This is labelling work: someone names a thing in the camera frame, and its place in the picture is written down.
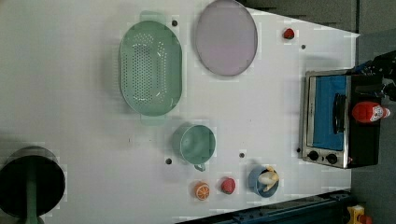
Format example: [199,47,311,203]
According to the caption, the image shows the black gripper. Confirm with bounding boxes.
[354,51,396,101]

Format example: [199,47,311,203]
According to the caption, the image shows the red Heinz ketchup bottle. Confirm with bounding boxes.
[352,101,391,123]

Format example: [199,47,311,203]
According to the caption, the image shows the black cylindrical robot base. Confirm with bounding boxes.
[0,147,66,224]

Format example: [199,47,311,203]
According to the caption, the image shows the red toy strawberry far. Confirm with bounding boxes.
[283,28,295,39]

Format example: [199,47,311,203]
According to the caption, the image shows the yellow red object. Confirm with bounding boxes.
[347,205,373,224]

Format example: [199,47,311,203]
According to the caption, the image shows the round lilac plate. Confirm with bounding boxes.
[195,0,258,76]

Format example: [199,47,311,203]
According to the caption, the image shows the yellow toy banana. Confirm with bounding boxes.
[258,166,279,191]

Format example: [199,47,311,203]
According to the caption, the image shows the blue bowl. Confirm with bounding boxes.
[247,166,279,198]

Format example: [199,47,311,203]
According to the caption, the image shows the red toy strawberry near bowl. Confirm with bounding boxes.
[220,177,235,194]

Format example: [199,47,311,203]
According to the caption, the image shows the green mug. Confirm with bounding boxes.
[172,123,217,172]

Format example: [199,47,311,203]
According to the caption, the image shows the toy orange half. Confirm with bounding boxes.
[194,182,210,201]

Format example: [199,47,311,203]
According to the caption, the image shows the green oval colander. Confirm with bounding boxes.
[119,10,182,126]

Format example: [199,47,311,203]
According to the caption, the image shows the blue metal frame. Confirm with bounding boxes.
[178,190,357,224]

